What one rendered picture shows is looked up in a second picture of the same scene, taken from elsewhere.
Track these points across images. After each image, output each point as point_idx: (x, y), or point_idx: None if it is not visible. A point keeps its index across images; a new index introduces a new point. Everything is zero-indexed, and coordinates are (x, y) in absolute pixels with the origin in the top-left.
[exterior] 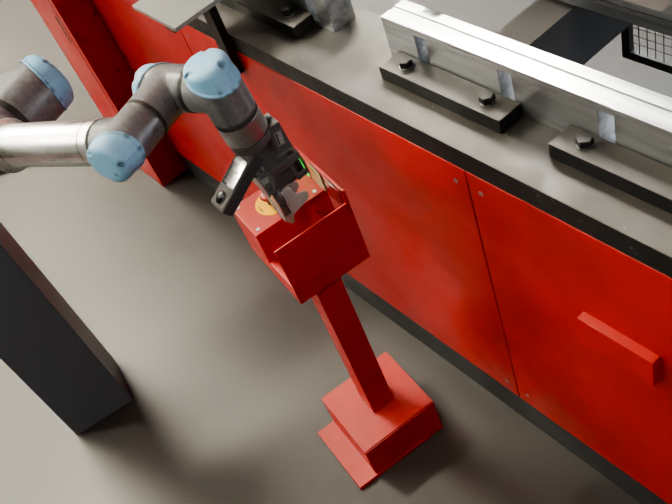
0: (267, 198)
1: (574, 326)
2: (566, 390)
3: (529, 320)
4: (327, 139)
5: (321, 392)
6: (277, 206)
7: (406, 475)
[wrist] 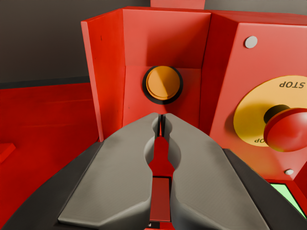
0: (214, 161)
1: (25, 147)
2: (77, 101)
3: (76, 128)
4: (300, 185)
5: (224, 0)
6: (86, 184)
7: (142, 5)
